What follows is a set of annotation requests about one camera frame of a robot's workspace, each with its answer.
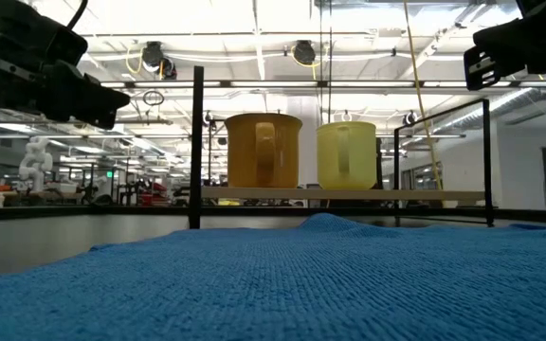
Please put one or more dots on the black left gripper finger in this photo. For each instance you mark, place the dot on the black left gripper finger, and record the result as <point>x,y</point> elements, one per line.
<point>83,97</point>

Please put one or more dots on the orange ceramic mug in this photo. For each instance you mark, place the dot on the orange ceramic mug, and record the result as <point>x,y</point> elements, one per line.
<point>244,151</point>

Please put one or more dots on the pale yellow mug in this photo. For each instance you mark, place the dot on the pale yellow mug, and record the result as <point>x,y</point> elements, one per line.
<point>363,156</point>

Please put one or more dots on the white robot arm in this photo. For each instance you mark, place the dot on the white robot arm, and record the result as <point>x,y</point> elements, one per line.
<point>36,163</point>

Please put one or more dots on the white pillar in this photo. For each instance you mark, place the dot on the white pillar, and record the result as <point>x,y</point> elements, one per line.
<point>309,142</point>

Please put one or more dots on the blue cloth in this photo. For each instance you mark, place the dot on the blue cloth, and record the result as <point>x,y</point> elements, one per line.
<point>273,284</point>

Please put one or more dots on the black table frame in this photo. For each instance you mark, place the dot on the black table frame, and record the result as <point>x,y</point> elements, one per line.
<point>112,211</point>

